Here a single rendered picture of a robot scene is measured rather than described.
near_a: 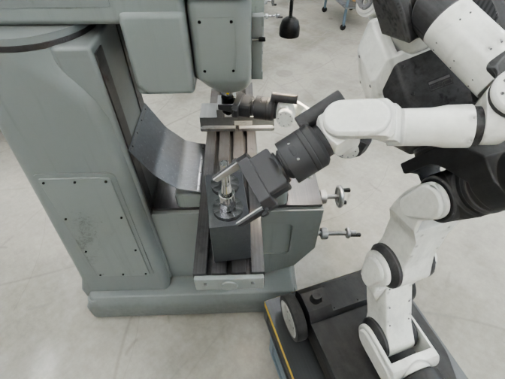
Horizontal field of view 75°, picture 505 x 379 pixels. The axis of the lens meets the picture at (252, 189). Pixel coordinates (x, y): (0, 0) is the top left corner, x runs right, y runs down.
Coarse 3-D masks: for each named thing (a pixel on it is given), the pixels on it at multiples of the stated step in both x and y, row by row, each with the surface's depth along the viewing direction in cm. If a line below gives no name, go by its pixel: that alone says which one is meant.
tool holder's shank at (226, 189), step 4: (224, 160) 86; (220, 164) 85; (224, 164) 85; (228, 164) 85; (220, 168) 86; (228, 176) 88; (224, 180) 88; (228, 180) 89; (224, 184) 89; (228, 184) 90; (224, 188) 90; (228, 188) 90; (224, 192) 91; (228, 192) 91
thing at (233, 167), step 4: (232, 160) 66; (236, 160) 65; (232, 164) 65; (236, 164) 64; (224, 168) 65; (228, 168) 65; (232, 168) 66; (236, 168) 66; (220, 172) 65; (224, 172) 65; (228, 172) 66; (232, 172) 67; (216, 176) 66; (220, 176) 66; (224, 176) 67; (216, 180) 67
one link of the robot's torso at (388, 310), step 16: (368, 256) 104; (368, 272) 106; (384, 272) 98; (368, 288) 117; (384, 288) 107; (400, 288) 109; (368, 304) 121; (384, 304) 111; (400, 304) 111; (368, 320) 121; (384, 320) 113; (400, 320) 114; (384, 336) 115; (400, 336) 115; (416, 336) 117
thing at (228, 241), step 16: (208, 176) 108; (240, 176) 108; (208, 192) 103; (240, 192) 103; (208, 208) 99; (240, 208) 97; (224, 224) 95; (224, 240) 99; (240, 240) 100; (224, 256) 106; (240, 256) 107
